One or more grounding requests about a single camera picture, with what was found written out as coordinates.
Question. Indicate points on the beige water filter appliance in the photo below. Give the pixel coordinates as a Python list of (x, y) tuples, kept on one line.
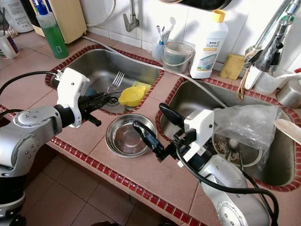
[(75, 21)]

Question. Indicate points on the white plastic jar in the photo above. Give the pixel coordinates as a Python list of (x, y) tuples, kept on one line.
[(19, 16)]

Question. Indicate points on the teal rabbit mug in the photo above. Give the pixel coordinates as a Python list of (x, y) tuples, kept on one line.
[(90, 91)]

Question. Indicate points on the clear plastic bucket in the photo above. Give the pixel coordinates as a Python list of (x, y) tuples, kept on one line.
[(178, 59)]

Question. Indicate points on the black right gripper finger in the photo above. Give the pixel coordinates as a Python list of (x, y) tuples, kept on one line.
[(173, 115), (148, 138)]

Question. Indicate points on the chrome kitchen faucet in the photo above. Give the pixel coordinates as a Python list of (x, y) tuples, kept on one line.
[(275, 47)]

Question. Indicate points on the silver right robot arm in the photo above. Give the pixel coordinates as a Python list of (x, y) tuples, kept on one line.
[(230, 202)]

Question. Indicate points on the chrome wall tap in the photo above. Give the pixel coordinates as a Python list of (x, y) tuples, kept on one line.
[(131, 21)]

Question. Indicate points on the steel cup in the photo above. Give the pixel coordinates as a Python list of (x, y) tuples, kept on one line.
[(289, 94)]

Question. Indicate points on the steel dish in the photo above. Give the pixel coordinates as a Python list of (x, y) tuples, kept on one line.
[(233, 148)]

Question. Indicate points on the clear plastic bag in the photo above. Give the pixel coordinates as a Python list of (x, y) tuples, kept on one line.
[(244, 125)]

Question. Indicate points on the white plastic tub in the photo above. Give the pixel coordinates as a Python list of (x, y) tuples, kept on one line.
[(265, 82)]

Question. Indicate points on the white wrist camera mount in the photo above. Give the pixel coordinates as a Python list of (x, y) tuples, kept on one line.
[(200, 125), (73, 87)]

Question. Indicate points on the steel fork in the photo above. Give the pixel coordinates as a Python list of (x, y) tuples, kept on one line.
[(116, 80)]

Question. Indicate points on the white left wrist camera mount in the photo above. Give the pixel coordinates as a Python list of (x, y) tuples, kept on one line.
[(73, 87)]

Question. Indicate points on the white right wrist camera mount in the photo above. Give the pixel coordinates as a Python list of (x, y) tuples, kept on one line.
[(200, 125)]

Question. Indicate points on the green dish soap bottle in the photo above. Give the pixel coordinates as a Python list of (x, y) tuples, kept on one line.
[(55, 42)]

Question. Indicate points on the mustard yellow sponge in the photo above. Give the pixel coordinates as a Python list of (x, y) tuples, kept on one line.
[(233, 67)]

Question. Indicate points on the white printed mug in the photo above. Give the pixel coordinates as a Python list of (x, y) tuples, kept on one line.
[(9, 47)]

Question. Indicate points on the white detergent bottle yellow cap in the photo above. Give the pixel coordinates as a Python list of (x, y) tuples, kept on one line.
[(209, 52)]

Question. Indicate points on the cream plastic spatula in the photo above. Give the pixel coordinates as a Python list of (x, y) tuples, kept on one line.
[(289, 129)]

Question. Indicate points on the small steel sink basin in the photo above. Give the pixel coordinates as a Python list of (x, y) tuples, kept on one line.
[(99, 63)]

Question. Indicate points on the large steel sink basin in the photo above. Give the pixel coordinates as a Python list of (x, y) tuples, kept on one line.
[(197, 96)]

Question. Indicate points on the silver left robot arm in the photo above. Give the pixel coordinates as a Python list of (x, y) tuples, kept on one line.
[(33, 141)]

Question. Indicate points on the blue toothbrush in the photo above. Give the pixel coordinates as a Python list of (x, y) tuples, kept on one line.
[(160, 35)]

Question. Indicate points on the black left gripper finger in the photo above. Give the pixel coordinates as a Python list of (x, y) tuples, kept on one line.
[(106, 97), (102, 106)]

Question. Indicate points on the yellow plastic bowl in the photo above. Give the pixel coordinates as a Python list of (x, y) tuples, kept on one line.
[(131, 95)]

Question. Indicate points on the dark hanging pan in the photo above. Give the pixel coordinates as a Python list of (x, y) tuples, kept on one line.
[(193, 4)]

